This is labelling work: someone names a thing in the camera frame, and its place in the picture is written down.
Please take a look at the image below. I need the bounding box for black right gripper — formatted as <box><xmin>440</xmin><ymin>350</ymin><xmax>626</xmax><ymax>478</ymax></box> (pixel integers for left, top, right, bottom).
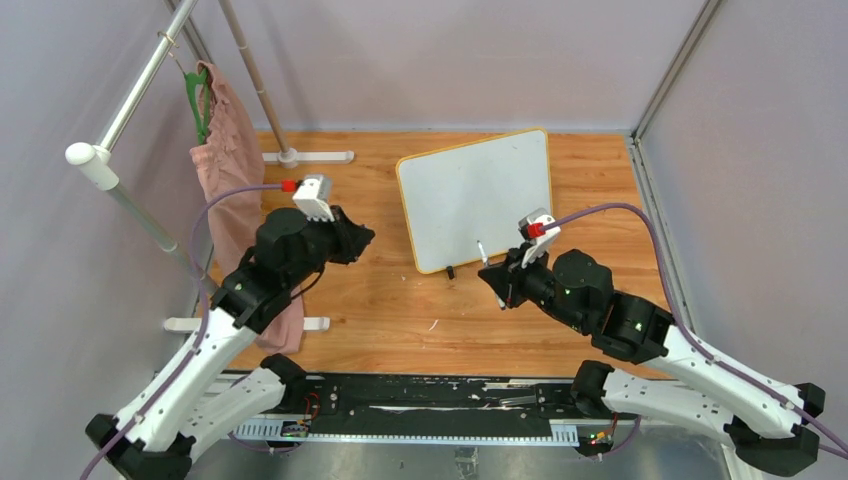
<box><xmin>480</xmin><ymin>240</ymin><xmax>588</xmax><ymax>333</ymax></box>

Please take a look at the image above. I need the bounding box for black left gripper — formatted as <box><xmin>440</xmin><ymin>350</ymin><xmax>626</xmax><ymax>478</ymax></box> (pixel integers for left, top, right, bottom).
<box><xmin>286</xmin><ymin>204</ymin><xmax>375</xmax><ymax>287</ymax></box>

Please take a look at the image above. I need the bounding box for white whiteboard marker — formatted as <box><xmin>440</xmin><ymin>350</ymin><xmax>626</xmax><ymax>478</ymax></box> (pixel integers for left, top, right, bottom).
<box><xmin>476</xmin><ymin>241</ymin><xmax>489</xmax><ymax>267</ymax></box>

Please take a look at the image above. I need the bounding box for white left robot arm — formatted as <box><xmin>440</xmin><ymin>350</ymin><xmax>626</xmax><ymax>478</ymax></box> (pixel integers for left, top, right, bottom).
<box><xmin>85</xmin><ymin>205</ymin><xmax>375</xmax><ymax>479</ymax></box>

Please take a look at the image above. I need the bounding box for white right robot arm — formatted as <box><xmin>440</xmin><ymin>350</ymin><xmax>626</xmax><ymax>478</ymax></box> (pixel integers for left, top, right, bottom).
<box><xmin>478</xmin><ymin>247</ymin><xmax>825</xmax><ymax>477</ymax></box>

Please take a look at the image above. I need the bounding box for yellow framed whiteboard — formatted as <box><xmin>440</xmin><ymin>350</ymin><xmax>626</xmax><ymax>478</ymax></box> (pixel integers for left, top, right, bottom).
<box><xmin>395</xmin><ymin>128</ymin><xmax>553</xmax><ymax>274</ymax></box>

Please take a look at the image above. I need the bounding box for pink hanging garment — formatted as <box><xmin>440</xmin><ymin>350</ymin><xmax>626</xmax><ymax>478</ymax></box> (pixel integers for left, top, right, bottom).
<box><xmin>190</xmin><ymin>61</ymin><xmax>305</xmax><ymax>354</ymax></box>

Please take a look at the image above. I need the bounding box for green clothes hanger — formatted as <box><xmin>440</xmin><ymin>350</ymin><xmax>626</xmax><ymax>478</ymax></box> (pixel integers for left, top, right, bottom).
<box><xmin>184</xmin><ymin>66</ymin><xmax>212</xmax><ymax>145</ymax></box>

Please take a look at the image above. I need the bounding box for silver clothes rack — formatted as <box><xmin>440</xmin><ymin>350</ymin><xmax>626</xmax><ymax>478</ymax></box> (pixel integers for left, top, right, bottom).
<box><xmin>64</xmin><ymin>0</ymin><xmax>356</xmax><ymax>335</ymax></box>

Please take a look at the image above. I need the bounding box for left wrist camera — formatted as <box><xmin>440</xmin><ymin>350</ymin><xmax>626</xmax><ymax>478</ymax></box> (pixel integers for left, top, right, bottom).
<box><xmin>292</xmin><ymin>174</ymin><xmax>334</xmax><ymax>222</ymax></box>

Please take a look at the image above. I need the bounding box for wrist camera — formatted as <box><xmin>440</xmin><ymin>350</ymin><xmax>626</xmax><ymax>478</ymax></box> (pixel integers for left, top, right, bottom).
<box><xmin>518</xmin><ymin>208</ymin><xmax>561</xmax><ymax>268</ymax></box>
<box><xmin>292</xmin><ymin>174</ymin><xmax>334</xmax><ymax>222</ymax></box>

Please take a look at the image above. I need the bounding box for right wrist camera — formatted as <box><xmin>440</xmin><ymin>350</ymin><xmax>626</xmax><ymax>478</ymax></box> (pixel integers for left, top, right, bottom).
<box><xmin>518</xmin><ymin>208</ymin><xmax>561</xmax><ymax>268</ymax></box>

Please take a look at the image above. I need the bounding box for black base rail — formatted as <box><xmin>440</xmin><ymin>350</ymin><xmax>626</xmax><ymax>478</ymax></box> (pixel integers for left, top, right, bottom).
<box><xmin>231</xmin><ymin>373</ymin><xmax>635</xmax><ymax>448</ymax></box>

